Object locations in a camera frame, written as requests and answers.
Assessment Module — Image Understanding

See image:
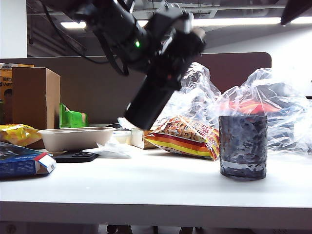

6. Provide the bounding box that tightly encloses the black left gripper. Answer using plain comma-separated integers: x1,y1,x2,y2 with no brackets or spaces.
136,14,207,90

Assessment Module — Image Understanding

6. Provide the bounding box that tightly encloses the black thermos flask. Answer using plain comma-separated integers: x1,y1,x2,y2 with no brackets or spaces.
124,27,207,130

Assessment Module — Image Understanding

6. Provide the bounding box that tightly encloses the dark textured glass cup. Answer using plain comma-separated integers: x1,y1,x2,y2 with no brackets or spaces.
218,115,268,181

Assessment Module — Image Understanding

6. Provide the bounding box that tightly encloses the clear crumpled plastic bag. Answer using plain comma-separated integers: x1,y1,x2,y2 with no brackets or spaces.
156,62,222,130

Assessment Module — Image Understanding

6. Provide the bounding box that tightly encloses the long ceiling light strip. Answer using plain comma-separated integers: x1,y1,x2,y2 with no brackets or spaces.
60,16,312,29

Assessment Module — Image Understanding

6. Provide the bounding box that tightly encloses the orange red packet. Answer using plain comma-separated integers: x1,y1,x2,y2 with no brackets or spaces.
220,101,281,116

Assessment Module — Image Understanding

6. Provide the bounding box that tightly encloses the striped orange yellow snack bag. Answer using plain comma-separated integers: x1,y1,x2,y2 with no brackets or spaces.
143,115,221,161

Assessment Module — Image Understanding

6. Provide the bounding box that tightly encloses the brown desk partition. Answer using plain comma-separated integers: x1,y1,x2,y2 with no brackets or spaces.
0,52,273,125

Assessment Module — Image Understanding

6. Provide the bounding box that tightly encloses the small white box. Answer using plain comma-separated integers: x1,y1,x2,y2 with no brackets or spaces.
131,128,159,150

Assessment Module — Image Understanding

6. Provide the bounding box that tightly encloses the clear plastic food container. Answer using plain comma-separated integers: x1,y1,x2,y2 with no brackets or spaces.
113,130,132,145

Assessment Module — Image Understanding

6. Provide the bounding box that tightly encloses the white crumpled tissue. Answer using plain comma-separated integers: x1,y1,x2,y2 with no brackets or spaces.
82,140,132,159

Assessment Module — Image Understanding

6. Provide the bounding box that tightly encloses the clear plastic bag with contents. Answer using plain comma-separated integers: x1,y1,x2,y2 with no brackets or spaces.
214,68,312,156

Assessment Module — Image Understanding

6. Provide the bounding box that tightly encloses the green snack packet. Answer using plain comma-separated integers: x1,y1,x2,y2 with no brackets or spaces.
59,102,89,129

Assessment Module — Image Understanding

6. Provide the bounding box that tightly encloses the beige paper pulp bowl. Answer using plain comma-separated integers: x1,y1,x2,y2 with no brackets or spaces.
38,126,117,153

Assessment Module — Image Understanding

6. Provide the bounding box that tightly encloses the black flat phone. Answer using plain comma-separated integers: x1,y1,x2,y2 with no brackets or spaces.
54,151,99,163

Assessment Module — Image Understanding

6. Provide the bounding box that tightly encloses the brown cardboard box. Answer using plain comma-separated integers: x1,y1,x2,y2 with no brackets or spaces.
12,67,61,130

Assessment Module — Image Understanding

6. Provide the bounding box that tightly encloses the yellow printed carton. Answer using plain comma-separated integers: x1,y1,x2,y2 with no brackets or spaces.
0,63,35,124

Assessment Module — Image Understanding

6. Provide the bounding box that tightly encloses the blue cardboard box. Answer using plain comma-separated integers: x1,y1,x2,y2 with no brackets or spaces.
0,141,57,179

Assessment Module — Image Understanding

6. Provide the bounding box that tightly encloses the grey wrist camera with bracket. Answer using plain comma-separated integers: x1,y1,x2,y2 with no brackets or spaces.
156,9,196,35

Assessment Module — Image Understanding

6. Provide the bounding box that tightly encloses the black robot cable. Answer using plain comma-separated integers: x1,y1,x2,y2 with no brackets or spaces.
42,2,130,77

